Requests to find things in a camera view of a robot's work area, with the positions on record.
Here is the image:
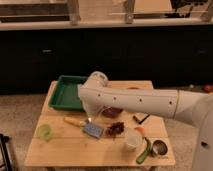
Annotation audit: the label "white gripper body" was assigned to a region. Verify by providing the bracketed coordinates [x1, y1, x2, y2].
[83, 103, 102, 120]

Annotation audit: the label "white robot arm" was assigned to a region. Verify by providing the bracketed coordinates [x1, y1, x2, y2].
[78, 71, 213, 171]

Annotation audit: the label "dark red bowl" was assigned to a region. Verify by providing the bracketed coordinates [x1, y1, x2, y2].
[102, 107, 122, 118]

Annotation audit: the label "blue grey sponge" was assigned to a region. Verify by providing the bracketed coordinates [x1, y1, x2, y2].
[83, 122, 104, 139]

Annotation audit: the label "green plastic tray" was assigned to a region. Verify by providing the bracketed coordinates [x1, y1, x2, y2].
[49, 75, 87, 111]

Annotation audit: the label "dark red grape bunch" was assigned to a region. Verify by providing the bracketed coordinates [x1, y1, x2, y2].
[106, 122, 124, 136]

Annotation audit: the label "wooden table board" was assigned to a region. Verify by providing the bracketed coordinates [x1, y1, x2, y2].
[25, 81, 175, 168]

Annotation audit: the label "green plastic cup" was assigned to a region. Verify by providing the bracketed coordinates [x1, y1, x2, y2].
[36, 124, 53, 141]

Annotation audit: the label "orange carrot piece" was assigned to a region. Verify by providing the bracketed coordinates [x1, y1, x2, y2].
[134, 127, 145, 135]

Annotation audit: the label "white plastic cup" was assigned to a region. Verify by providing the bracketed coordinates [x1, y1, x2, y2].
[124, 129, 142, 151]

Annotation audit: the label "green cucumber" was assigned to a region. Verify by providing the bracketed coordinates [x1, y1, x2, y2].
[136, 138, 151, 164]

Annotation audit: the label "small metal cup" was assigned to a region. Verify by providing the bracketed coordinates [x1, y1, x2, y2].
[151, 140, 168, 157]

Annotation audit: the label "black stand at left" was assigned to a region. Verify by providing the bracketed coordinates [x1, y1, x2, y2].
[0, 133, 13, 171]

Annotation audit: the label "pile of floor objects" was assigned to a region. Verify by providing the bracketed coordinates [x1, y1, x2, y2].
[203, 85, 213, 93]

